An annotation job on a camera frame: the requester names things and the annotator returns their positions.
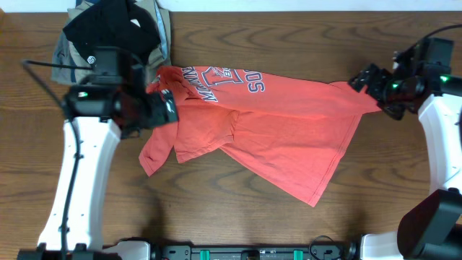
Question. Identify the light blue folded garment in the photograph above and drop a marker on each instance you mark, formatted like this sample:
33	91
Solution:
161	31

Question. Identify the red soccer t-shirt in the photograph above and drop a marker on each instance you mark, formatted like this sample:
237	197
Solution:
291	132

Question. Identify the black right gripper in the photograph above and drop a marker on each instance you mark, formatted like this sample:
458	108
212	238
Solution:
372	82

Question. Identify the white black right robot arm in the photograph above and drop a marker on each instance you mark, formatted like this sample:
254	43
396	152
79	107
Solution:
430	230

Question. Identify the black folded garment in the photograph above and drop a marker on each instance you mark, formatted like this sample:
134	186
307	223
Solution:
113	23

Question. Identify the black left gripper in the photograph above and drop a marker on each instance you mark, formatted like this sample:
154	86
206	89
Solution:
163	109

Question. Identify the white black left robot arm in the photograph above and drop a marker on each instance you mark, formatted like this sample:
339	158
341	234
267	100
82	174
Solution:
98	118

